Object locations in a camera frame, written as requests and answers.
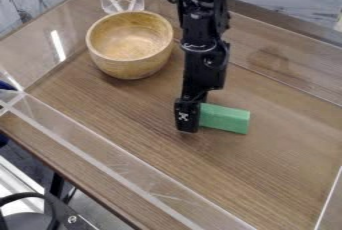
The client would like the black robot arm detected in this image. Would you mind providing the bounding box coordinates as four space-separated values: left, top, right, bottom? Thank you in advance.
167 0 230 133

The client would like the light brown wooden bowl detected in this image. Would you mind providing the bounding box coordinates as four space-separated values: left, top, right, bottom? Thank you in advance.
86 11 174 80

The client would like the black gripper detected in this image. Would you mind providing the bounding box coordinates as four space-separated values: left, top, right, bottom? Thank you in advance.
174 41 230 133

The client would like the black table leg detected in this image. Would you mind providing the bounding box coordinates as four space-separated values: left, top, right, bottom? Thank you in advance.
50 173 66 198

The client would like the black cable loop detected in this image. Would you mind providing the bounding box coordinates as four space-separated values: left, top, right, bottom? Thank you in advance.
0 192 63 230

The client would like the clear acrylic tray wall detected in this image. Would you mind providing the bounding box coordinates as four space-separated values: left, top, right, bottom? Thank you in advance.
0 0 342 230

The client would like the green rectangular block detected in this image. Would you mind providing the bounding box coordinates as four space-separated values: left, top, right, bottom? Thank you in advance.
199 103 252 134

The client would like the black metal base plate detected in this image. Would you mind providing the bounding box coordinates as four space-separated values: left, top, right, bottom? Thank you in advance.
47 200 99 230

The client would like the blue object at edge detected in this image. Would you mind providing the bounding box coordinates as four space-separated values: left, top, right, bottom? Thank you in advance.
0 80 16 91

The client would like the clear acrylic corner bracket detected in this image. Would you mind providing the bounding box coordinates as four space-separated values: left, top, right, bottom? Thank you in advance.
101 0 146 14

